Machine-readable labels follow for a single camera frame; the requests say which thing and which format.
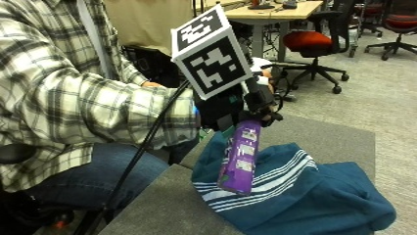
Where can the black office chair red seat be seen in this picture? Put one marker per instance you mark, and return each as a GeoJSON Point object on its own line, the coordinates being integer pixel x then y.
{"type": "Point", "coordinates": [311, 42]}
{"type": "Point", "coordinates": [369, 13]}
{"type": "Point", "coordinates": [400, 23]}

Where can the white cube with black markers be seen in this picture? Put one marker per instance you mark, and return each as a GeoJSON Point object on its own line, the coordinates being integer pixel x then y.
{"type": "Point", "coordinates": [212, 62]}

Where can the the person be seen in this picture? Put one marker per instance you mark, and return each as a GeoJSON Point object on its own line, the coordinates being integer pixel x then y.
{"type": "Point", "coordinates": [52, 81]}

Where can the teal cloth with white stripes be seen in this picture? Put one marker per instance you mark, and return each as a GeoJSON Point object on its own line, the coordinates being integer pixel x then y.
{"type": "Point", "coordinates": [304, 196]}

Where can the purple snack tube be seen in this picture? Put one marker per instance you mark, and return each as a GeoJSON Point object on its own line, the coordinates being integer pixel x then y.
{"type": "Point", "coordinates": [241, 156]}

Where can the beige partition panel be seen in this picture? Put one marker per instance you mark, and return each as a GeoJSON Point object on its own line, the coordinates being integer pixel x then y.
{"type": "Point", "coordinates": [148, 23]}

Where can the black seat with armrest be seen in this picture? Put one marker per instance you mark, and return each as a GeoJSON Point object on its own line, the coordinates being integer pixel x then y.
{"type": "Point", "coordinates": [17, 196]}

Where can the light wooden desk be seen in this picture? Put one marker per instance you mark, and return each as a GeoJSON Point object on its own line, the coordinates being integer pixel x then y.
{"type": "Point", "coordinates": [277, 11]}

